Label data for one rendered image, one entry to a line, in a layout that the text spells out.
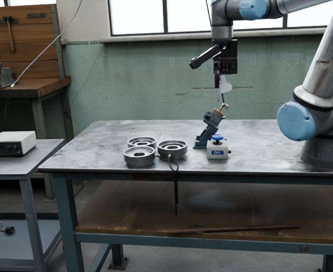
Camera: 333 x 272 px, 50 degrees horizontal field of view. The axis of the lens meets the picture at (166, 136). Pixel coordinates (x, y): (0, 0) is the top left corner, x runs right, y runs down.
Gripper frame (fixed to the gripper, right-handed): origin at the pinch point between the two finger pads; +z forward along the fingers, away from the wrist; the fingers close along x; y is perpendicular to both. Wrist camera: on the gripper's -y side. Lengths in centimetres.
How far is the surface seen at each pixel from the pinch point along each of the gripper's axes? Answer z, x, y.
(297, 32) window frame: -14, 140, 54
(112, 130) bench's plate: 18, 18, -46
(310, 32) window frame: -13, 140, 62
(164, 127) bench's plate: 18.2, 22.1, -23.4
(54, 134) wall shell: 63, 149, -141
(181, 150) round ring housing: 14.9, -15.9, -11.6
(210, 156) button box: 17.0, -15.5, -2.1
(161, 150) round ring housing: 14.8, -16.3, -18.4
